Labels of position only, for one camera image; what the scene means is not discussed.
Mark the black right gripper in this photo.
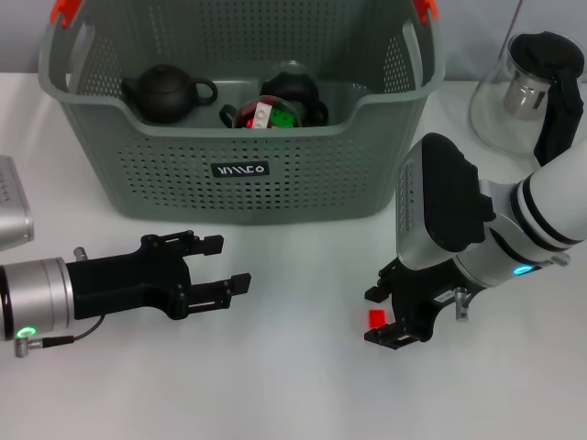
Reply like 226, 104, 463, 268
364, 255, 465, 353

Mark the silver left elbow connector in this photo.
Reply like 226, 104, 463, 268
13, 336, 45, 358

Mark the black clay teapot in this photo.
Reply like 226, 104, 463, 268
120, 63, 219, 125

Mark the grey perforated storage basket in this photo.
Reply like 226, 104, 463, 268
37, 0, 446, 226

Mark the silver right elbow connector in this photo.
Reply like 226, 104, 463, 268
453, 286, 471, 322

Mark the glass teapot with black handle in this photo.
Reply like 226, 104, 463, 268
468, 30, 587, 167

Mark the orange basket handle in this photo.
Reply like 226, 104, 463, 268
49, 0, 439, 28

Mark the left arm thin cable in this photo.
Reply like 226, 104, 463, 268
40, 315, 105, 346

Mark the glass teacup with black holder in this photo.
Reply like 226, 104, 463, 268
260, 59, 330, 127
218, 94, 307, 131

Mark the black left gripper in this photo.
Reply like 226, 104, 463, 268
66, 230, 253, 322

